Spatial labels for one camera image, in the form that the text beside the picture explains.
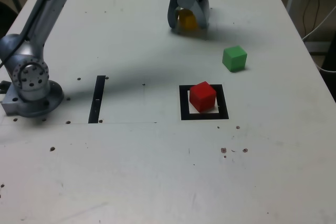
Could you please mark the black tape square outline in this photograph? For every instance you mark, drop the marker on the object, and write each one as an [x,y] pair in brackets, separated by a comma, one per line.
[183,113]

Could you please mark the red cube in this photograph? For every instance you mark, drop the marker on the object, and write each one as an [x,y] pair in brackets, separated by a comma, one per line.
[202,98]

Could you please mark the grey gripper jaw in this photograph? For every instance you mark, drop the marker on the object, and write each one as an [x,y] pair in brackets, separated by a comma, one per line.
[203,11]
[172,11]

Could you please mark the black tape strip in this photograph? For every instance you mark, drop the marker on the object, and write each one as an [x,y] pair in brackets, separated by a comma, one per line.
[95,108]

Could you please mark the green cube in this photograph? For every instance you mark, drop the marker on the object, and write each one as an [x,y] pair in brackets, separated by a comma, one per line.
[233,58]

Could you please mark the yellow cube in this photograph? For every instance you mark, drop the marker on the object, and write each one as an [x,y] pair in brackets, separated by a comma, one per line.
[187,20]

